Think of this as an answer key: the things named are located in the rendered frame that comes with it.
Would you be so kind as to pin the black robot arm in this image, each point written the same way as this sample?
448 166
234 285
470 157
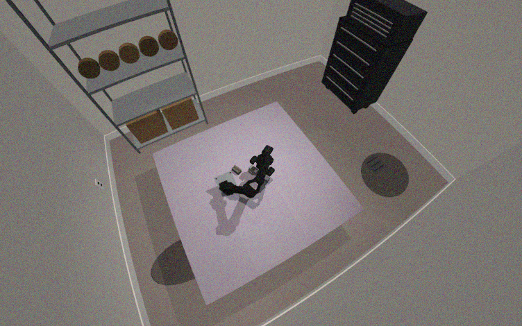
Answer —
265 160

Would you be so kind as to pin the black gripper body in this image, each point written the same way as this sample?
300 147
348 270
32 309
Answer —
270 169

